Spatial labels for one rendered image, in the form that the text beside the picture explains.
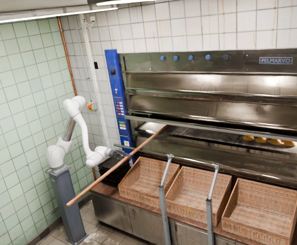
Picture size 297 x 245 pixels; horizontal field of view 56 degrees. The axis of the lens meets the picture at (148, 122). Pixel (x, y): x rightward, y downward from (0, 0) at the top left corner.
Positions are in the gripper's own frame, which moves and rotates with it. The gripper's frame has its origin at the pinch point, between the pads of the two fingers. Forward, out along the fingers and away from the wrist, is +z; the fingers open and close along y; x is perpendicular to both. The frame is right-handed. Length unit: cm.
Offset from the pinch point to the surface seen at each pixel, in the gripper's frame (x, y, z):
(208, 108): -57, -36, 63
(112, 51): -55, -93, -44
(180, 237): -2, 84, 50
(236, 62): -57, -80, 90
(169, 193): -18, 47, 32
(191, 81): -57, -62, 46
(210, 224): 5, 49, 85
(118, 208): -3, 76, -30
